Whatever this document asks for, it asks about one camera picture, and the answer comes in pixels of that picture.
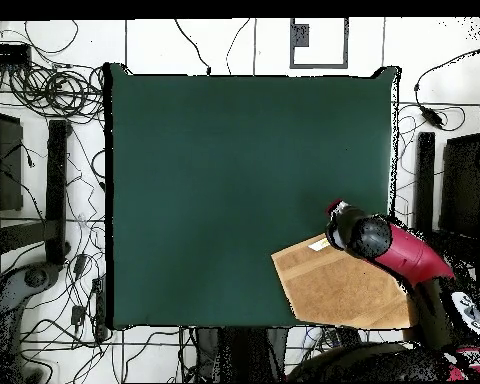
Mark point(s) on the dark green tablecloth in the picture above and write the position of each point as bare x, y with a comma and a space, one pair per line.
224, 180

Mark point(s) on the office chair base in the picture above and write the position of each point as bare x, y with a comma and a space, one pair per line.
36, 277

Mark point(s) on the orange terry towel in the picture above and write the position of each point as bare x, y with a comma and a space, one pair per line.
344, 288

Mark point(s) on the black box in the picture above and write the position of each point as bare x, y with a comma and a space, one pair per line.
462, 188
4, 168

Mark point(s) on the black power brick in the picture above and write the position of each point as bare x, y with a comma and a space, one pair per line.
347, 335

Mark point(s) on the black stand bar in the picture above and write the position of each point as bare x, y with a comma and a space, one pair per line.
56, 192
424, 180

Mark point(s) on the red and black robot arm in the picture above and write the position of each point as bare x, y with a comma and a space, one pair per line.
408, 252

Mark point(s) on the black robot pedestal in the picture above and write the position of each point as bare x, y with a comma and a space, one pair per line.
244, 356

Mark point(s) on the grey square frame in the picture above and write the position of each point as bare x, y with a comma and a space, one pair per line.
319, 65

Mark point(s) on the black power strip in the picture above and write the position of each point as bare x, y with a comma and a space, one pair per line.
6, 54
100, 308

